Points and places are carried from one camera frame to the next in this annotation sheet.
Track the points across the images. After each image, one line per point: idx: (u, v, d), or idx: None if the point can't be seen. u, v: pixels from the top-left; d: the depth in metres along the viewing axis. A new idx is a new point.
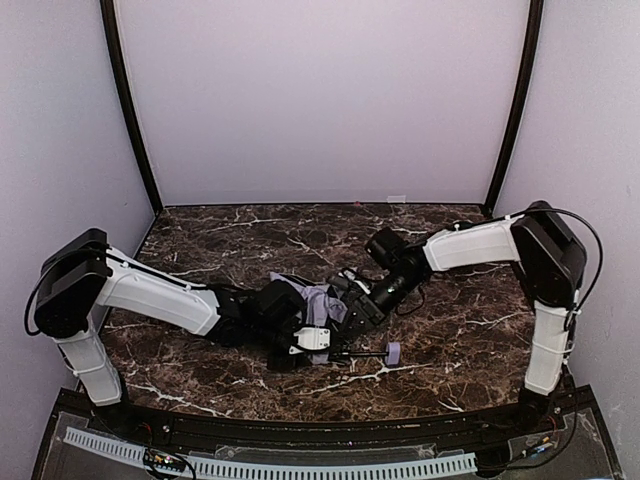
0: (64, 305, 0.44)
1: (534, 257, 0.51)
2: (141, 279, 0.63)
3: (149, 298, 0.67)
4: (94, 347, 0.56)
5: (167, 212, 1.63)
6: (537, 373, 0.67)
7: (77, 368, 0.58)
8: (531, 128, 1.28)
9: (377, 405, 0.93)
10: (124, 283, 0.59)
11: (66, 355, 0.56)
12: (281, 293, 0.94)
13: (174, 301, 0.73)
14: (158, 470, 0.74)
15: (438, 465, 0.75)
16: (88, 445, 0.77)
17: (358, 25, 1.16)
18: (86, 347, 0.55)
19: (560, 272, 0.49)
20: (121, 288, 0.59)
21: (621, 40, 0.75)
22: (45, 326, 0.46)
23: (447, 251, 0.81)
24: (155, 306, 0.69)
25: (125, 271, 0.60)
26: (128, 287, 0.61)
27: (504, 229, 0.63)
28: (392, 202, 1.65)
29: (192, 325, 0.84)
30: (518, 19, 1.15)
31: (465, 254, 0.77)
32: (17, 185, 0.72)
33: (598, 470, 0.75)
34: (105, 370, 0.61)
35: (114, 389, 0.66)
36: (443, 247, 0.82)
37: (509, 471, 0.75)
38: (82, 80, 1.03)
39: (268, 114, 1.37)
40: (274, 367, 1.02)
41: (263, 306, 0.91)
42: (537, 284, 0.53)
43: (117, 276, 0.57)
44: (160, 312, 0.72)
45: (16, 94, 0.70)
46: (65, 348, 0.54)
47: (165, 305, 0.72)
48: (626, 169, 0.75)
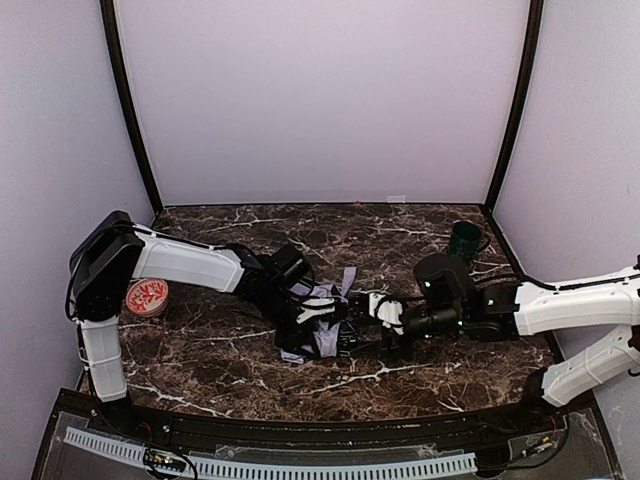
0: (107, 277, 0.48)
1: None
2: (170, 246, 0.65)
3: (180, 263, 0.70)
4: (114, 335, 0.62)
5: (167, 212, 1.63)
6: (563, 386, 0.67)
7: (94, 359, 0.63)
8: (531, 128, 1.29)
9: (377, 405, 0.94)
10: (155, 251, 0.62)
11: (87, 346, 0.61)
12: (294, 256, 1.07)
13: (205, 263, 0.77)
14: (158, 470, 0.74)
15: (438, 465, 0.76)
16: (88, 445, 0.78)
17: (358, 24, 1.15)
18: (108, 333, 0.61)
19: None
20: (152, 257, 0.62)
21: (622, 41, 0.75)
22: (89, 303, 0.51)
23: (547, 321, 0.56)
24: (186, 271, 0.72)
25: (154, 240, 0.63)
26: (158, 255, 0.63)
27: (631, 296, 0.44)
28: (392, 203, 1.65)
29: (220, 283, 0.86)
30: (519, 18, 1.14)
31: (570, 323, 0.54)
32: (17, 185, 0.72)
33: (598, 470, 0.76)
34: (117, 361, 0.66)
35: (122, 382, 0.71)
36: (548, 312, 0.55)
37: (509, 471, 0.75)
38: (82, 80, 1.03)
39: (268, 113, 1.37)
40: (281, 341, 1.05)
41: (279, 264, 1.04)
42: None
43: (150, 244, 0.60)
44: (193, 276, 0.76)
45: (17, 95, 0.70)
46: (90, 338, 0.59)
47: (197, 268, 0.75)
48: (627, 168, 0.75)
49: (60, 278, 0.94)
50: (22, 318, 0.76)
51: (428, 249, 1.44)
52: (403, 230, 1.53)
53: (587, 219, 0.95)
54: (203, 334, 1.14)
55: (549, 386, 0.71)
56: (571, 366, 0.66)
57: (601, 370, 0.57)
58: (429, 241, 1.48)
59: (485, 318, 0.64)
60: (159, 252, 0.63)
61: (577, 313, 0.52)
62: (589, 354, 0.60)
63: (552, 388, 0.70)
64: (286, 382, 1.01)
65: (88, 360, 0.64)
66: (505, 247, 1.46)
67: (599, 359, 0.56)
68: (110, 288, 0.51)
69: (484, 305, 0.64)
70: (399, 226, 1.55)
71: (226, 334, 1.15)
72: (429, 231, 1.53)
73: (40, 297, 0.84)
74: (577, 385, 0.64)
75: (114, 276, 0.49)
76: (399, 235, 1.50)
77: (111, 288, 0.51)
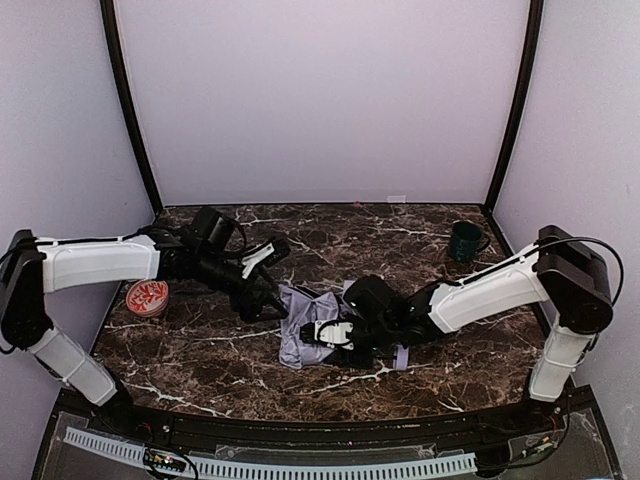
0: (23, 296, 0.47)
1: (565, 297, 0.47)
2: (76, 249, 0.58)
3: (87, 263, 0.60)
4: (67, 341, 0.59)
5: (167, 212, 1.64)
6: (545, 383, 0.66)
7: (66, 374, 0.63)
8: (531, 128, 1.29)
9: (377, 405, 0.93)
10: (59, 261, 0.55)
11: (49, 365, 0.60)
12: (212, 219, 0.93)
13: (116, 259, 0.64)
14: (158, 470, 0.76)
15: (438, 465, 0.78)
16: (89, 445, 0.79)
17: (358, 22, 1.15)
18: (64, 346, 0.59)
19: (599, 303, 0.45)
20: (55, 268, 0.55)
21: (620, 41, 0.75)
22: (18, 331, 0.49)
23: (460, 310, 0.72)
24: (100, 269, 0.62)
25: (57, 249, 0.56)
26: (65, 263, 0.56)
27: (525, 273, 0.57)
28: (392, 202, 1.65)
29: (142, 272, 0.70)
30: (518, 18, 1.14)
31: (480, 309, 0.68)
32: (16, 186, 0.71)
33: (598, 470, 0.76)
34: (90, 363, 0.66)
35: (108, 381, 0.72)
36: (458, 304, 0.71)
37: (508, 471, 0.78)
38: (83, 81, 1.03)
39: (268, 112, 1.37)
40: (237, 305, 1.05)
41: (200, 231, 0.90)
42: (575, 318, 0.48)
43: (50, 254, 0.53)
44: (108, 275, 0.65)
45: (17, 96, 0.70)
46: (44, 360, 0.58)
47: (104, 267, 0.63)
48: (626, 169, 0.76)
49: None
50: None
51: (427, 249, 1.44)
52: (403, 229, 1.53)
53: (587, 220, 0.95)
54: (202, 334, 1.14)
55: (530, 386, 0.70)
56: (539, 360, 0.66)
57: (563, 352, 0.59)
58: (429, 241, 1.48)
59: (408, 322, 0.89)
60: (59, 260, 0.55)
61: (487, 298, 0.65)
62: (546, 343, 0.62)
63: (538, 388, 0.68)
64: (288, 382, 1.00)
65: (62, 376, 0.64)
66: (505, 247, 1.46)
67: (553, 345, 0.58)
68: (33, 308, 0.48)
69: (406, 311, 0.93)
70: (399, 225, 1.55)
71: (226, 334, 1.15)
72: (429, 231, 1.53)
73: None
74: (559, 375, 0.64)
75: (30, 296, 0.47)
76: (399, 235, 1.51)
77: (32, 307, 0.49)
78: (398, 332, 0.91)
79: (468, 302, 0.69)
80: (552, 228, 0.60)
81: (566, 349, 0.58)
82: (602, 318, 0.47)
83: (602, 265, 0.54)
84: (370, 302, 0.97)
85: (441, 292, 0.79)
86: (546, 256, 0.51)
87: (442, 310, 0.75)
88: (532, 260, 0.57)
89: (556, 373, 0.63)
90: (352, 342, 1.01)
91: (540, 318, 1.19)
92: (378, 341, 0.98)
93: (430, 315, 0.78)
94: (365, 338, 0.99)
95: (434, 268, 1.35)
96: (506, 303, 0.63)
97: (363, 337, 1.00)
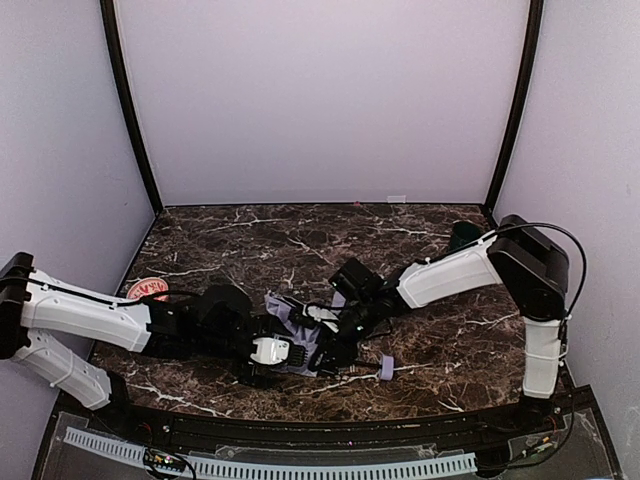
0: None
1: (516, 280, 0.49)
2: (63, 301, 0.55)
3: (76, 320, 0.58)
4: (53, 357, 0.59)
5: (167, 212, 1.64)
6: (536, 380, 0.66)
7: (55, 379, 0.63)
8: (531, 128, 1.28)
9: (377, 405, 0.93)
10: (40, 308, 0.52)
11: (37, 371, 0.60)
12: (216, 299, 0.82)
13: (99, 324, 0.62)
14: (158, 470, 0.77)
15: (438, 465, 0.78)
16: (88, 445, 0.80)
17: (358, 21, 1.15)
18: (43, 359, 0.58)
19: (546, 288, 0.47)
20: (39, 314, 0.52)
21: (621, 42, 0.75)
22: None
23: (424, 287, 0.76)
24: (85, 328, 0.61)
25: (45, 294, 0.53)
26: (41, 310, 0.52)
27: (480, 255, 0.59)
28: (392, 202, 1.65)
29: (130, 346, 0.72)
30: (518, 18, 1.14)
31: (442, 287, 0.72)
32: (16, 187, 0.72)
33: (597, 470, 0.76)
34: (76, 374, 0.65)
35: (96, 393, 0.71)
36: (423, 282, 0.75)
37: (509, 471, 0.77)
38: (83, 82, 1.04)
39: (268, 112, 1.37)
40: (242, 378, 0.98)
41: (199, 317, 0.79)
42: (527, 302, 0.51)
43: (33, 300, 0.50)
44: (78, 332, 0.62)
45: (16, 98, 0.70)
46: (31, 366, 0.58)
47: (84, 326, 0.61)
48: (626, 169, 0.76)
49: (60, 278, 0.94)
50: None
51: (427, 249, 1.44)
52: (403, 229, 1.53)
53: (588, 221, 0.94)
54: None
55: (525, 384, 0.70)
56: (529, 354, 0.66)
57: (541, 343, 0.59)
58: (429, 241, 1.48)
59: (379, 296, 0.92)
60: (45, 309, 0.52)
61: (447, 276, 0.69)
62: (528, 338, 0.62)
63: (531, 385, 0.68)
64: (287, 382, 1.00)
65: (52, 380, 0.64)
66: None
67: (529, 334, 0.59)
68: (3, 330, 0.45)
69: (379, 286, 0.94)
70: (399, 225, 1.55)
71: None
72: (429, 231, 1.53)
73: None
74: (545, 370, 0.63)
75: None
76: (399, 235, 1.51)
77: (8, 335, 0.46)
78: (371, 307, 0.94)
79: (432, 279, 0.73)
80: (514, 217, 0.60)
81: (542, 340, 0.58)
82: (552, 303, 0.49)
83: (563, 258, 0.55)
84: (346, 286, 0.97)
85: (411, 269, 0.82)
86: (500, 239, 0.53)
87: (409, 284, 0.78)
88: (488, 243, 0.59)
89: (542, 367, 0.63)
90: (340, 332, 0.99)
91: None
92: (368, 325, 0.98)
93: (398, 289, 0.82)
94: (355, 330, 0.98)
95: None
96: (463, 282, 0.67)
97: (349, 318, 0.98)
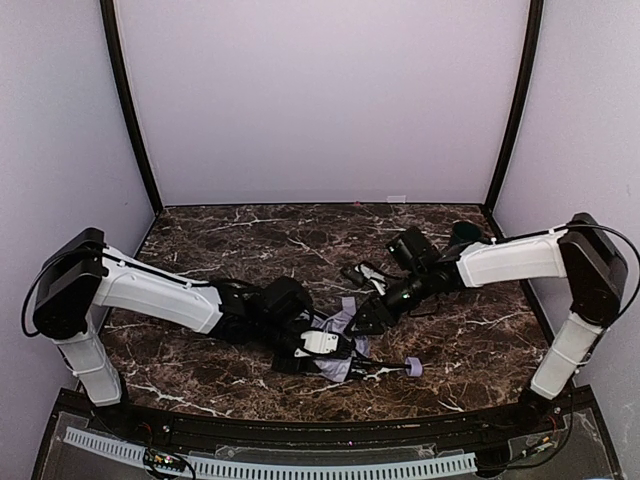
0: (65, 303, 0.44)
1: (580, 275, 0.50)
2: (139, 278, 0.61)
3: (149, 298, 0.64)
4: (93, 347, 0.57)
5: (167, 212, 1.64)
6: (544, 376, 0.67)
7: (78, 369, 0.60)
8: (531, 128, 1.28)
9: (377, 405, 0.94)
10: (119, 283, 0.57)
11: (69, 357, 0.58)
12: (287, 289, 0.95)
13: (172, 300, 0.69)
14: (158, 470, 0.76)
15: (438, 465, 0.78)
16: (88, 445, 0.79)
17: (358, 21, 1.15)
18: (85, 348, 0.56)
19: (608, 288, 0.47)
20: (116, 290, 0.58)
21: (621, 41, 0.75)
22: (44, 327, 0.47)
23: (485, 266, 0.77)
24: (157, 307, 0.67)
25: (122, 270, 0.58)
26: (122, 285, 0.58)
27: (550, 244, 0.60)
28: (392, 202, 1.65)
29: (194, 323, 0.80)
30: (518, 18, 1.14)
31: (502, 272, 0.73)
32: (16, 186, 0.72)
33: (598, 470, 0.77)
34: (103, 371, 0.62)
35: (115, 390, 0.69)
36: (484, 261, 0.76)
37: (508, 471, 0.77)
38: (82, 81, 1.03)
39: (268, 111, 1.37)
40: (278, 367, 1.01)
41: (269, 302, 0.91)
42: (583, 302, 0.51)
43: (112, 276, 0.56)
44: (152, 310, 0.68)
45: (16, 97, 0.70)
46: (67, 350, 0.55)
47: (158, 304, 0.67)
48: (626, 169, 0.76)
49: None
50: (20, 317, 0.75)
51: None
52: (403, 229, 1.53)
53: None
54: (203, 334, 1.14)
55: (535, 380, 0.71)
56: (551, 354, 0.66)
57: (573, 345, 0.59)
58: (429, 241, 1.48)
59: (435, 268, 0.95)
60: (123, 284, 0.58)
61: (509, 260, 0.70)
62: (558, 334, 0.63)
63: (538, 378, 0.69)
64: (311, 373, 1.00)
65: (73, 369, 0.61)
66: None
67: (564, 333, 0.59)
68: (73, 309, 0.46)
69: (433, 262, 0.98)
70: (400, 225, 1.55)
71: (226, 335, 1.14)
72: (429, 231, 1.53)
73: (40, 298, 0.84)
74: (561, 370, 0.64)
75: (68, 302, 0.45)
76: (399, 235, 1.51)
77: (73, 313, 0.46)
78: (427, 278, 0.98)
79: (495, 261, 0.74)
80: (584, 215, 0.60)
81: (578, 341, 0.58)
82: (609, 307, 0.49)
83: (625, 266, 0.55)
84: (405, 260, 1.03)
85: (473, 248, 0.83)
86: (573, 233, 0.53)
87: (469, 262, 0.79)
88: (559, 234, 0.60)
89: (557, 365, 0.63)
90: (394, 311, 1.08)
91: (540, 319, 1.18)
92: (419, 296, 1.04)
93: (457, 264, 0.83)
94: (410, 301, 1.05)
95: None
96: (523, 270, 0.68)
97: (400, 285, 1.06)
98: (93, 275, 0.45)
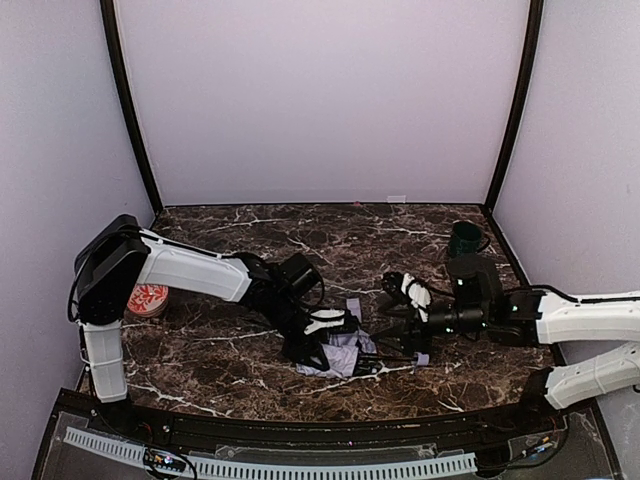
0: (111, 283, 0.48)
1: None
2: (177, 253, 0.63)
3: (187, 272, 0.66)
4: (116, 338, 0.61)
5: (167, 212, 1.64)
6: (564, 390, 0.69)
7: (94, 361, 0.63)
8: (531, 128, 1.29)
9: (377, 405, 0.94)
10: (160, 259, 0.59)
11: (90, 349, 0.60)
12: (303, 266, 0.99)
13: (207, 274, 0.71)
14: (158, 470, 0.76)
15: (438, 465, 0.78)
16: (89, 445, 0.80)
17: (358, 21, 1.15)
18: (112, 336, 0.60)
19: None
20: (156, 265, 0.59)
21: (621, 43, 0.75)
22: (89, 310, 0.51)
23: (570, 327, 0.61)
24: (195, 280, 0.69)
25: (161, 247, 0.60)
26: (161, 261, 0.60)
27: None
28: (392, 202, 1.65)
29: (225, 293, 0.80)
30: (518, 19, 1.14)
31: (591, 332, 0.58)
32: (16, 187, 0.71)
33: (597, 470, 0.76)
34: (119, 364, 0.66)
35: (123, 386, 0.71)
36: (568, 322, 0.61)
37: (509, 471, 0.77)
38: (82, 81, 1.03)
39: (268, 111, 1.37)
40: (286, 354, 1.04)
41: (289, 275, 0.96)
42: None
43: (154, 252, 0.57)
44: (189, 284, 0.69)
45: (16, 98, 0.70)
46: (93, 341, 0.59)
47: (195, 278, 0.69)
48: (626, 169, 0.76)
49: (59, 279, 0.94)
50: (21, 318, 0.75)
51: (427, 249, 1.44)
52: (403, 229, 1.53)
53: (588, 221, 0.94)
54: (203, 334, 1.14)
55: (550, 387, 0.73)
56: (579, 372, 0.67)
57: (613, 380, 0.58)
58: (429, 241, 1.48)
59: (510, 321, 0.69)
60: (163, 259, 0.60)
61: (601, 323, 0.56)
62: (599, 361, 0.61)
63: (556, 390, 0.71)
64: (321, 363, 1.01)
65: (88, 362, 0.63)
66: (505, 247, 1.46)
67: (610, 369, 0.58)
68: (114, 292, 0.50)
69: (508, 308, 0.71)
70: (399, 226, 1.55)
71: (226, 334, 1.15)
72: (429, 231, 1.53)
73: (40, 298, 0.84)
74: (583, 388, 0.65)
75: (114, 281, 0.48)
76: (399, 235, 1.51)
77: (116, 293, 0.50)
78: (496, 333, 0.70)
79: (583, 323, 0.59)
80: None
81: (622, 378, 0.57)
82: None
83: None
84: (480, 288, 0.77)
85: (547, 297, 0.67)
86: None
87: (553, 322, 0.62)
88: None
89: (585, 386, 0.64)
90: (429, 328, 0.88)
91: None
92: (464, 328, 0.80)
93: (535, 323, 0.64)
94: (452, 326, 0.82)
95: (434, 268, 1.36)
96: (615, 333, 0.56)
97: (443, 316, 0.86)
98: (135, 253, 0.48)
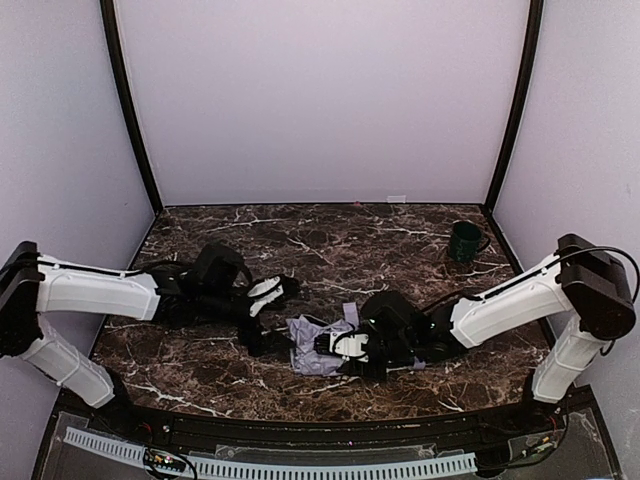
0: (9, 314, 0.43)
1: (593, 307, 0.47)
2: (76, 277, 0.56)
3: (87, 297, 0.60)
4: (65, 352, 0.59)
5: (167, 212, 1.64)
6: (547, 386, 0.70)
7: (59, 378, 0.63)
8: (531, 128, 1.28)
9: (377, 405, 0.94)
10: (57, 287, 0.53)
11: (46, 370, 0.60)
12: (214, 261, 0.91)
13: (110, 296, 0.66)
14: (158, 470, 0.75)
15: (437, 465, 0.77)
16: (87, 445, 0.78)
17: (359, 20, 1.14)
18: (55, 354, 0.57)
19: (622, 309, 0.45)
20: (53, 295, 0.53)
21: (621, 41, 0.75)
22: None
23: (485, 324, 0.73)
24: (99, 304, 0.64)
25: (56, 272, 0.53)
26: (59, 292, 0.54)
27: (550, 285, 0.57)
28: (392, 202, 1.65)
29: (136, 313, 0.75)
30: (518, 18, 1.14)
31: (505, 322, 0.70)
32: (16, 186, 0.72)
33: (597, 470, 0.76)
34: (86, 368, 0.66)
35: (106, 387, 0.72)
36: (482, 321, 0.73)
37: (509, 471, 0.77)
38: (82, 80, 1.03)
39: (268, 112, 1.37)
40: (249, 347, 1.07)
41: (202, 277, 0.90)
42: (597, 325, 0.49)
43: (49, 279, 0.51)
44: (91, 308, 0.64)
45: (17, 98, 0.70)
46: (39, 363, 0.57)
47: (97, 301, 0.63)
48: (625, 169, 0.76)
49: None
50: None
51: (427, 249, 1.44)
52: (403, 229, 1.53)
53: (588, 221, 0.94)
54: (203, 334, 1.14)
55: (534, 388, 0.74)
56: (547, 362, 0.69)
57: (575, 357, 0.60)
58: (429, 241, 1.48)
59: (431, 339, 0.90)
60: (61, 286, 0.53)
61: (512, 310, 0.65)
62: (558, 346, 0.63)
63: (539, 389, 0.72)
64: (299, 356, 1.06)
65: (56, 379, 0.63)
66: (505, 247, 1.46)
67: (566, 349, 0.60)
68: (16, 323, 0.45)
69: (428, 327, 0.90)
70: (399, 226, 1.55)
71: (226, 334, 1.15)
72: (429, 231, 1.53)
73: None
74: (561, 378, 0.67)
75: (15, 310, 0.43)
76: (399, 235, 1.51)
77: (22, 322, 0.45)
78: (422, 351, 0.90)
79: (495, 316, 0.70)
80: (572, 237, 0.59)
81: (578, 353, 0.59)
82: (622, 324, 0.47)
83: (619, 269, 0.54)
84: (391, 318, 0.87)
85: (463, 306, 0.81)
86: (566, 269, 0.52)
87: (467, 326, 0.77)
88: (552, 272, 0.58)
89: (561, 375, 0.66)
90: (368, 354, 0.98)
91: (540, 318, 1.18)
92: (393, 357, 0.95)
93: (452, 332, 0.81)
94: (382, 351, 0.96)
95: (434, 268, 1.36)
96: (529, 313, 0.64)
97: (379, 350, 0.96)
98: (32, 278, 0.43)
